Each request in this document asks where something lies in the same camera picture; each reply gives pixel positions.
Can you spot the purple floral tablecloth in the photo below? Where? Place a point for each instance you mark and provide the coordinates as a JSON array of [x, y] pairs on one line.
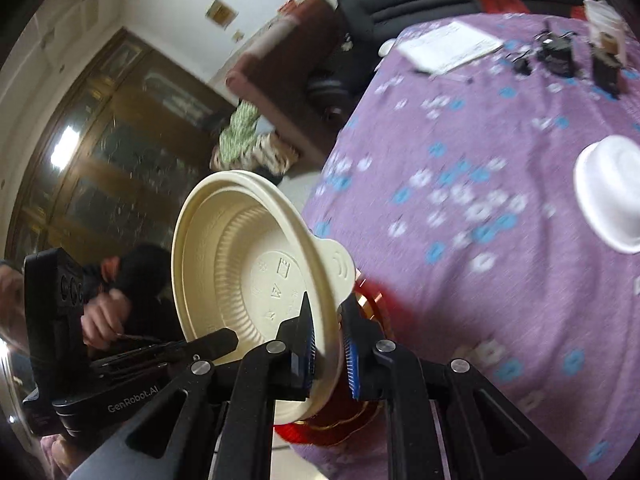
[[455, 194]]

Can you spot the operator left hand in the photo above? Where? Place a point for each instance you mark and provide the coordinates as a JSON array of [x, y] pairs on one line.
[[60, 456]]

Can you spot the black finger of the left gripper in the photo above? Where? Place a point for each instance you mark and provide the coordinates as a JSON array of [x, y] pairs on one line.
[[207, 348]]

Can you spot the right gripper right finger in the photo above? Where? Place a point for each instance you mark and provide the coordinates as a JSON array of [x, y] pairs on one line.
[[379, 369]]

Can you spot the brown and pink armchair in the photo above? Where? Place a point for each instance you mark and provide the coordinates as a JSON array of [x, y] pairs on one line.
[[300, 79]]

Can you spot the small black adapter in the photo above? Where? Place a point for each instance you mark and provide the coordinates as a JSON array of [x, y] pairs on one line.
[[521, 66]]

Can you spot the white plastic bowl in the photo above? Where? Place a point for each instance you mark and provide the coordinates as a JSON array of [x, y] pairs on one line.
[[606, 184]]

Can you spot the white paper sheet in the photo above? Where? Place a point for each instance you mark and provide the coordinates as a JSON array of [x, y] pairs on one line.
[[448, 47]]

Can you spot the dark wooden glass cabinet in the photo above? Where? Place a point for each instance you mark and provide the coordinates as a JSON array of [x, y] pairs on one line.
[[117, 158]]

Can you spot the green patterned cloth pile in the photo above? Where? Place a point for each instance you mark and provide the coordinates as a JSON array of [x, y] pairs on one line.
[[250, 142]]

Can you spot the electric motor with foam roller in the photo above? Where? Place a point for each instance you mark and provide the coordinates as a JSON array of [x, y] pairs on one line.
[[605, 65]]

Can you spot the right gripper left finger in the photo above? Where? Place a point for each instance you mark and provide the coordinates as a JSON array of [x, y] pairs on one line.
[[282, 369]]

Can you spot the electric motor with wires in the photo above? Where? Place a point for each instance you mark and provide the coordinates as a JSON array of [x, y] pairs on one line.
[[556, 53]]

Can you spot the red gold-rimmed glass plate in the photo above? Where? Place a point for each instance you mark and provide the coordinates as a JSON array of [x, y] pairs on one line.
[[343, 416]]

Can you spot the red plastic bag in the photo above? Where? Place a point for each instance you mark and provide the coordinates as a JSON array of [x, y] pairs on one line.
[[504, 7]]

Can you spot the cream plastic bowl with handles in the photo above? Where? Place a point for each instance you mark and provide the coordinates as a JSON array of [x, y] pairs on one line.
[[243, 258]]

